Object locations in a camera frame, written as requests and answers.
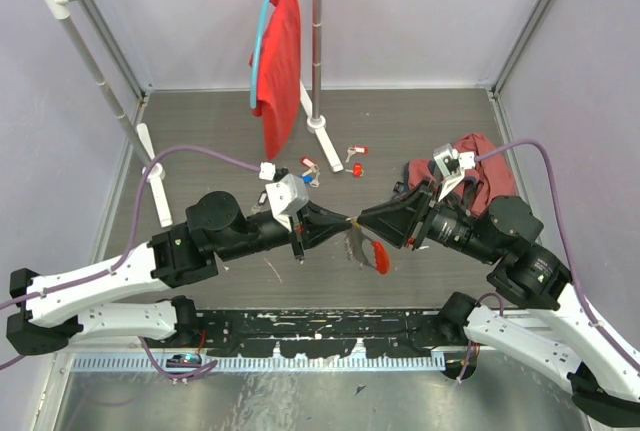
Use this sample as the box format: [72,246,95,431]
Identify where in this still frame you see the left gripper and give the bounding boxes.
[218,200,353,264]

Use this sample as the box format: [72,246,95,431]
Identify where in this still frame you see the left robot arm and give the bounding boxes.
[6,191,352,356]

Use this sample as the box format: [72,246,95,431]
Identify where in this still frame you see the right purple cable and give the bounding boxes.
[472,138,640,367]

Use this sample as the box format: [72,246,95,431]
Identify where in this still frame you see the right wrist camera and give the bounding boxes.
[433,144,475,202]

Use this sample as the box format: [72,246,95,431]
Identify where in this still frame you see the key with blue tag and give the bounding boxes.
[301,175,319,188]

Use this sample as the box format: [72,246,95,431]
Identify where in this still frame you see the keyring with red tag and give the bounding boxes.
[345,218,391,275]

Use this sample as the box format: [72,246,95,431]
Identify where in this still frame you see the grey cable duct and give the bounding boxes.
[71,352,446,373]

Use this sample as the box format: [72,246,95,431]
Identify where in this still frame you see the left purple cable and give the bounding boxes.
[0,145,279,371]

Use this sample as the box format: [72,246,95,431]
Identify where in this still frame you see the clothes rack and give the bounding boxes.
[44,0,344,228]

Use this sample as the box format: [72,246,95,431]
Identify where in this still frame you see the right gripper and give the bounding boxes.
[354,173,499,262]

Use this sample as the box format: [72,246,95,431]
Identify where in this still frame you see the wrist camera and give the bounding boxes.
[433,144,475,202]
[265,174,309,232]

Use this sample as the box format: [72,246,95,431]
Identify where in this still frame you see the crumpled red shirt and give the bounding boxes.
[393,133,517,216]

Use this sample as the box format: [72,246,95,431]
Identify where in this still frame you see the far key with red tag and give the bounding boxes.
[345,145,369,162]

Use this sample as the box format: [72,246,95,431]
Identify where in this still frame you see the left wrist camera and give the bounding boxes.
[265,174,309,232]

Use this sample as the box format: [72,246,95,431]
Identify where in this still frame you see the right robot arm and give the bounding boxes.
[357,182,639,428]

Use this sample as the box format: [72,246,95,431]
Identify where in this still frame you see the blue hanger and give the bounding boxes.
[249,0,270,109]

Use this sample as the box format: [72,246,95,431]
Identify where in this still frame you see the key with red tag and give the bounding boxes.
[300,156,319,176]
[345,145,369,162]

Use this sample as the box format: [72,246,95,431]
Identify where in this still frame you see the key with black tag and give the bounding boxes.
[251,190,269,215]

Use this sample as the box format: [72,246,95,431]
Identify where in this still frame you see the purple cable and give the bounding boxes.
[472,138,640,367]
[0,145,279,371]

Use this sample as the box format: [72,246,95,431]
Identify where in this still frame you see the red shirt on hanger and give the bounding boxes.
[252,0,301,160]

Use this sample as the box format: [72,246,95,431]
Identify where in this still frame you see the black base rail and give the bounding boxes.
[147,308,467,359]

